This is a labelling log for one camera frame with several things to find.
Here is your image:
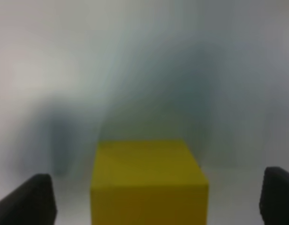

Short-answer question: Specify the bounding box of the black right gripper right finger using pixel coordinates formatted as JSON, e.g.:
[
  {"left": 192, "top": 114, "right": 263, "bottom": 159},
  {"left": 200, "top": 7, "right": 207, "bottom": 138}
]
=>
[{"left": 259, "top": 166, "right": 289, "bottom": 225}]

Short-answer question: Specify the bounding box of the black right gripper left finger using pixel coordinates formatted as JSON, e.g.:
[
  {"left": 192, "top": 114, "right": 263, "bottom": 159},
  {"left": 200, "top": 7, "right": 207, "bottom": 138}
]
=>
[{"left": 0, "top": 174, "right": 57, "bottom": 225}]

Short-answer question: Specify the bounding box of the yellow cube block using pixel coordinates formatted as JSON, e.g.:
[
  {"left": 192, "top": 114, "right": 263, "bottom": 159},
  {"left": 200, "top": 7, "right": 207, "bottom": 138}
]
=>
[{"left": 90, "top": 140, "right": 209, "bottom": 225}]

